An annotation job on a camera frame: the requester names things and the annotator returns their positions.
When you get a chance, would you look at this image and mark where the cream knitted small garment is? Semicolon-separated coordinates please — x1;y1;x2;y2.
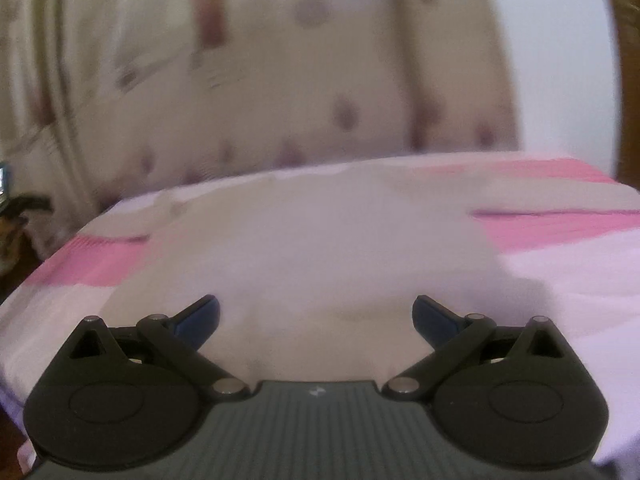
102;167;550;383

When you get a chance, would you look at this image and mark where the pink checked bed sheet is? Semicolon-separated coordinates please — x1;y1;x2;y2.
1;156;639;466

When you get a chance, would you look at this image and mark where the beige leaf print curtain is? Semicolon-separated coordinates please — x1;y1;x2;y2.
1;0;520;257

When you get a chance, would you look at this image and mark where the brown wooden door frame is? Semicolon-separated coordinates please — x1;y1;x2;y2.
611;0;639;188

